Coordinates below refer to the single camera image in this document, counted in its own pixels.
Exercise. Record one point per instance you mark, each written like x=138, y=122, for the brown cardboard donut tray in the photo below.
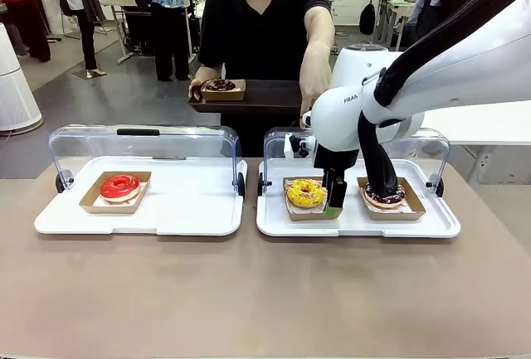
x=89, y=206
x=394, y=216
x=224, y=96
x=307, y=216

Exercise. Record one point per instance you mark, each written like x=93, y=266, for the person's left forearm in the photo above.
x=317, y=44

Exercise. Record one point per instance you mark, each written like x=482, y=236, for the person's left hand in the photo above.
x=313, y=85

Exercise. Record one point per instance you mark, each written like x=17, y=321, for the dark brown serving tray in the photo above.
x=265, y=98

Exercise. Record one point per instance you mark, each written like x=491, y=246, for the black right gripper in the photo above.
x=336, y=158

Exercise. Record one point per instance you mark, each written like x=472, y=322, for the white display case base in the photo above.
x=74, y=218
x=352, y=224

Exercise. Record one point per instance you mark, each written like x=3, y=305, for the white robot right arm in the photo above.
x=456, y=64

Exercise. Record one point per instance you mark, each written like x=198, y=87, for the person's right forearm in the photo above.
x=207, y=73

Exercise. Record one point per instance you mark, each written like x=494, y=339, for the black backpack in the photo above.
x=367, y=19

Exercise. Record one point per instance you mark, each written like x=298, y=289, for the clear hinged display lid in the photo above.
x=103, y=143
x=436, y=147

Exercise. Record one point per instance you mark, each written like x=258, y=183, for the yellow sprinkled donut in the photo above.
x=296, y=196

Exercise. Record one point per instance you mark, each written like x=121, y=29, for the red glazed donut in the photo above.
x=110, y=190

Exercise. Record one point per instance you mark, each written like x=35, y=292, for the large white table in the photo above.
x=477, y=127

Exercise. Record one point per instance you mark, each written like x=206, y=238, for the person's right hand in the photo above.
x=195, y=89

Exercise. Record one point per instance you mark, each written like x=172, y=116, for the white cylindrical air purifier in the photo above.
x=16, y=106

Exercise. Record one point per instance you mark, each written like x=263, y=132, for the chocolate sprinkled donut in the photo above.
x=213, y=85

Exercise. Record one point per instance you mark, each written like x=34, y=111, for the grey background desk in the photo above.
x=118, y=3

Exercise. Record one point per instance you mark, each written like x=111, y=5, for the purple drizzled donut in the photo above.
x=375, y=200

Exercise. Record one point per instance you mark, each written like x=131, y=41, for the person's torso black shirt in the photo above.
x=257, y=35

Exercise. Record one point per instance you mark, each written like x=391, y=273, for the white paper liner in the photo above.
x=408, y=209
x=98, y=202
x=295, y=209

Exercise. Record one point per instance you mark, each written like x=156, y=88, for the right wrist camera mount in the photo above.
x=298, y=144

